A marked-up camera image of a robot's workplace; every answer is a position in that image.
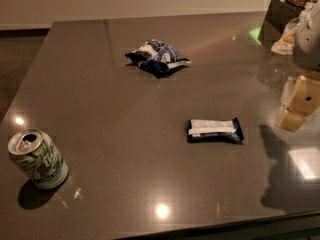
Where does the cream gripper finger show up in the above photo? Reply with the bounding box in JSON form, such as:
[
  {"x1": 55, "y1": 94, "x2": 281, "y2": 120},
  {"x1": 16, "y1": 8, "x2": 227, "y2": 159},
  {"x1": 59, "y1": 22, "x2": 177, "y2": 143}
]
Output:
[
  {"x1": 288, "y1": 75, "x2": 320, "y2": 115},
  {"x1": 277, "y1": 110, "x2": 307, "y2": 132}
]

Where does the blueberry rxbar dark blue wrapper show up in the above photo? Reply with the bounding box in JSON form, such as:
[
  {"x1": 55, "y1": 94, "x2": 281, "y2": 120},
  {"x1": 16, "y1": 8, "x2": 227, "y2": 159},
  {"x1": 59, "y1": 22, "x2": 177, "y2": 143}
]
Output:
[{"x1": 185, "y1": 118, "x2": 244, "y2": 144}]

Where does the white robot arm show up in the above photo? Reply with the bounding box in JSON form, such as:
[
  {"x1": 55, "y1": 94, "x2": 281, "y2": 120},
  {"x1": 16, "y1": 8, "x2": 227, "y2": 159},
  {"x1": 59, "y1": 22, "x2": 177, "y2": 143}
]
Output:
[{"x1": 276, "y1": 1, "x2": 320, "y2": 132}]

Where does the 7up soda can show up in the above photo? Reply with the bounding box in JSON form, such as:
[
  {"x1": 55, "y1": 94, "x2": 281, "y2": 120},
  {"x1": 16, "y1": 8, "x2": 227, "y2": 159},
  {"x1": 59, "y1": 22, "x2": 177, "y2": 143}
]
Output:
[{"x1": 8, "y1": 128, "x2": 68, "y2": 190}]

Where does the clear plastic snack bag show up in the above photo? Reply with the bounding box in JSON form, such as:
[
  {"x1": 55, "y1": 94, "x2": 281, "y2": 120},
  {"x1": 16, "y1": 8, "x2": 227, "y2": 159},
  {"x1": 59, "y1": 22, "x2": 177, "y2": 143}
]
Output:
[{"x1": 271, "y1": 18, "x2": 299, "y2": 55}]

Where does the dark box on table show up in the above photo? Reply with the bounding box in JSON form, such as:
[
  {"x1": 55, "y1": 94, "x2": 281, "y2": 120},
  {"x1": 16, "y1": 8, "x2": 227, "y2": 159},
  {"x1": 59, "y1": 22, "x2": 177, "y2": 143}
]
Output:
[{"x1": 258, "y1": 0, "x2": 302, "y2": 48}]

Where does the blue white chip bag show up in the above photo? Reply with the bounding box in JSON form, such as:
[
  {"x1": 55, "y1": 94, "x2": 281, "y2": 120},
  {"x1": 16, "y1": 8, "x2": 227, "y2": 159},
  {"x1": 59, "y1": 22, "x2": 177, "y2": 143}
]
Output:
[{"x1": 125, "y1": 39, "x2": 191, "y2": 78}]

